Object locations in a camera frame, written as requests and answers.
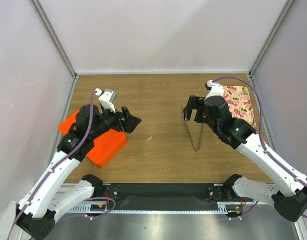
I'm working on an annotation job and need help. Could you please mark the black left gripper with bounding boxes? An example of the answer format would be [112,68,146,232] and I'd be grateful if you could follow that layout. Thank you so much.
[89,103,141,140]

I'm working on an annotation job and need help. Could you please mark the orange tray lid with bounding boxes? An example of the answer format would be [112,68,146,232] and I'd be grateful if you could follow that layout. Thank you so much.
[58,109,129,169]

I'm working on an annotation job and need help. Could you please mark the metal tongs with red grip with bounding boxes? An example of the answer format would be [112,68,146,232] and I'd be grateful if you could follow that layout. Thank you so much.
[183,119,206,153]

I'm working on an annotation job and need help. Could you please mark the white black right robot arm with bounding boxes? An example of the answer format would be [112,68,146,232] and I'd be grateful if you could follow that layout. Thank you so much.
[183,95,307,223]

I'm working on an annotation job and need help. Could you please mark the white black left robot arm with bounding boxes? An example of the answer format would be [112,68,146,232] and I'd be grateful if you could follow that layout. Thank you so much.
[15,104,142,240]

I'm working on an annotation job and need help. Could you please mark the floral patterned tray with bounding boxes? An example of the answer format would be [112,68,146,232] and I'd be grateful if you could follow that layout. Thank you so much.
[223,86,257,128]

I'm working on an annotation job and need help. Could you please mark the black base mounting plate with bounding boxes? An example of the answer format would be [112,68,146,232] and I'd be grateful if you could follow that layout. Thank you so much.
[104,183,238,210]

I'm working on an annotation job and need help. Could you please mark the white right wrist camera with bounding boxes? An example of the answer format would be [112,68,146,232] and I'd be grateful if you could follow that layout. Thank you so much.
[205,80,225,99]

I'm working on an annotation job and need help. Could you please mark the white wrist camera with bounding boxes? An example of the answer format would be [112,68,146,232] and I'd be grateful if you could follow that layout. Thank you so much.
[95,88,118,113]
[205,80,225,99]

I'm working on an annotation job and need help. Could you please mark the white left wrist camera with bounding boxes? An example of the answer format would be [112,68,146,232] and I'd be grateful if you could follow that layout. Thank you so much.
[95,88,118,113]

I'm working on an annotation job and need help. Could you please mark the aluminium frame post left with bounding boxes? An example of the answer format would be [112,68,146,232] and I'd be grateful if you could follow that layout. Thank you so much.
[29,0,78,79]

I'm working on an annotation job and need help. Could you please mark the aluminium frame post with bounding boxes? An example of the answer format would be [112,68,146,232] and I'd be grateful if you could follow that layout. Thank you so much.
[29,0,78,79]
[248,0,296,78]

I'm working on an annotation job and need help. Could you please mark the aluminium frame post right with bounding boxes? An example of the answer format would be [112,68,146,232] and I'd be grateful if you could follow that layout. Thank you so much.
[248,0,296,78]

